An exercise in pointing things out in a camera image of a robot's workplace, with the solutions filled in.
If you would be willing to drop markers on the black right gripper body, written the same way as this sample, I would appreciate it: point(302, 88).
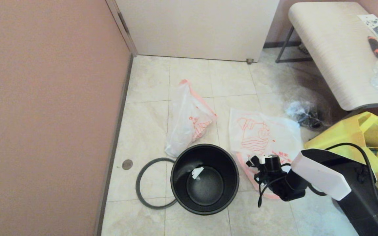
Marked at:
point(281, 190)

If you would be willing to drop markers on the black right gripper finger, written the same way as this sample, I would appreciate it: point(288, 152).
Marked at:
point(258, 178)

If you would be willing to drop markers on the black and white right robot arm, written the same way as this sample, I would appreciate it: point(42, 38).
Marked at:
point(323, 177)

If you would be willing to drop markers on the black round trash bin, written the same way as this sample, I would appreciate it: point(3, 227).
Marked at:
point(179, 183)

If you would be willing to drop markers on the clear plastic bag dark contents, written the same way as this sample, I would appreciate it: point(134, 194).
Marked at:
point(302, 113)

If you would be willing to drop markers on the yellow tote bag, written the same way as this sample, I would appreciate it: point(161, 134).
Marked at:
point(340, 134)

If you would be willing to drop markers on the white paper scrap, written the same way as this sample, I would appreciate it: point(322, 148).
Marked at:
point(197, 172)

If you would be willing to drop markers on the dark green packet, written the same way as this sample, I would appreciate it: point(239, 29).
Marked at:
point(377, 153)

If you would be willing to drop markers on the small metal door stop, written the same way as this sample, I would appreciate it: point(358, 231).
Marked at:
point(249, 61)

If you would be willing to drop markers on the round metal floor drain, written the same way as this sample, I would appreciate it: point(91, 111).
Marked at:
point(127, 165)

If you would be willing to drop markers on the beige bench with black legs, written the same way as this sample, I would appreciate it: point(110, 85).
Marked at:
point(333, 55)

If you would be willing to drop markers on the white door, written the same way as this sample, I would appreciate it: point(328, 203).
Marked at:
point(202, 29)

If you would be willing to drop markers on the black and orange tool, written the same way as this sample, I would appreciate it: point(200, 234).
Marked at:
point(374, 47)

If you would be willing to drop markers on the black and white printed leaflet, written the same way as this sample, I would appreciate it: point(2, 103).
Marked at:
point(374, 24)

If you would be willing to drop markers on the white door frame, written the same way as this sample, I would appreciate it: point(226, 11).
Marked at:
point(123, 28)

